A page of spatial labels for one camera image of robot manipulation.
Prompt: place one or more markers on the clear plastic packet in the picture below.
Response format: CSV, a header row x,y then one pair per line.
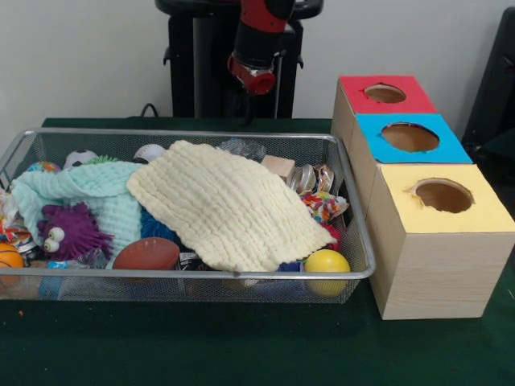
x,y
243,149

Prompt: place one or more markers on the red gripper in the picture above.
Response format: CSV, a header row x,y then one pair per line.
x,y
252,77

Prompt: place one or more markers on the purple spiky toy with eyes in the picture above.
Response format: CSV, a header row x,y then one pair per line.
x,y
74,229

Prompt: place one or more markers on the small wooden block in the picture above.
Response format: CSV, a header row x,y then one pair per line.
x,y
278,166

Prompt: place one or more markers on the colourful crinkly packet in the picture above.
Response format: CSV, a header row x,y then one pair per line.
x,y
322,206

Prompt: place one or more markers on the yellow ball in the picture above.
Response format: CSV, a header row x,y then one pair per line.
x,y
327,262

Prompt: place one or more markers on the dark green table cloth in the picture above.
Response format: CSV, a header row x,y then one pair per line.
x,y
241,346

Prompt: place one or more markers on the cream yellow cloth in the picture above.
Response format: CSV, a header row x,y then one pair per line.
x,y
229,205

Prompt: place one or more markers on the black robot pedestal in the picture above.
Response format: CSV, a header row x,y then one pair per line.
x,y
201,72

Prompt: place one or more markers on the white ball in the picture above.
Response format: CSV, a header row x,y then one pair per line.
x,y
150,153

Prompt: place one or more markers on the clear mesh bin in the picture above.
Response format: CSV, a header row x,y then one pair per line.
x,y
96,286

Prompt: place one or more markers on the orange toy basketball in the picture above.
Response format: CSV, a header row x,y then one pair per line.
x,y
8,257

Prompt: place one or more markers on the brown toy football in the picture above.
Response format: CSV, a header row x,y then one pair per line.
x,y
146,254

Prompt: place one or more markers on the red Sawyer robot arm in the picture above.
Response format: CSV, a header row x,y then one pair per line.
x,y
264,32

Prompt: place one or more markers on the mint green cloth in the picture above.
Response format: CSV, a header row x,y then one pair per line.
x,y
96,189

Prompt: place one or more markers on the black chair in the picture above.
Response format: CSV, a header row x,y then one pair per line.
x,y
495,88

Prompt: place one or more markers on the small soccer ball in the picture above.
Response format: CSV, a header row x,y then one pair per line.
x,y
79,158

